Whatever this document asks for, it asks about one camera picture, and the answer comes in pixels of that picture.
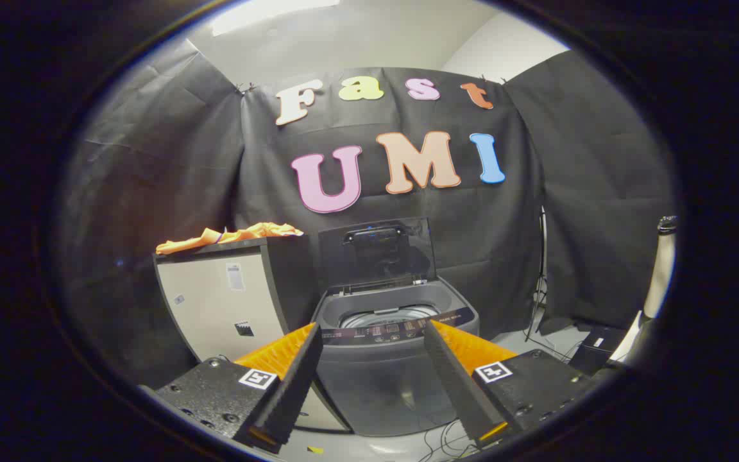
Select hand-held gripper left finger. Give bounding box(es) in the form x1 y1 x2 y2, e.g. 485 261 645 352
139 322 324 455

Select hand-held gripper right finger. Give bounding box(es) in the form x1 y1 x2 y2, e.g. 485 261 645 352
422 319 602 450

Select grey washing machine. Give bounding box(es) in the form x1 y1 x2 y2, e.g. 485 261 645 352
310 276 480 438

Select orange garment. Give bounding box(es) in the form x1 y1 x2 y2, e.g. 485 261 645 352
155 222 305 255

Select beige cabinet with dark sides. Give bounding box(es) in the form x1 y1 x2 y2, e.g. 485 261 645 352
153 236 352 432

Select black backdrop cloth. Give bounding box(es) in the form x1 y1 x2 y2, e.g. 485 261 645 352
55 38 678 386

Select black box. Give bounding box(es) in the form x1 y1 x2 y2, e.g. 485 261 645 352
567 324 630 376

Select metal light stand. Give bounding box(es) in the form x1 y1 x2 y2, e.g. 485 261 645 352
525 205 550 342

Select white object with dark cap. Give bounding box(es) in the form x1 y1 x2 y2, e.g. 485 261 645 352
626 216 678 360

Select black floor cables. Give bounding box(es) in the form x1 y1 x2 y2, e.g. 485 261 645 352
421 417 476 460

